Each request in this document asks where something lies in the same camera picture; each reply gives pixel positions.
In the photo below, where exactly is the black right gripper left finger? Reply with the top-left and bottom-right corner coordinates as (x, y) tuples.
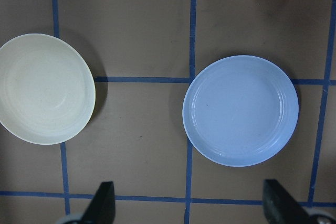
(58, 181), (116, 224)

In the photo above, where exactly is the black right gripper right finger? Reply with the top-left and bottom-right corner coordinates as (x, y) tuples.
(262, 179), (336, 224)

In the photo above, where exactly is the blue plate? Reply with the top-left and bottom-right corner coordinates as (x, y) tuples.
(182, 55), (299, 167)

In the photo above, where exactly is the cream white plate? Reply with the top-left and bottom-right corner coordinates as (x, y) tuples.
(1, 34), (96, 145)

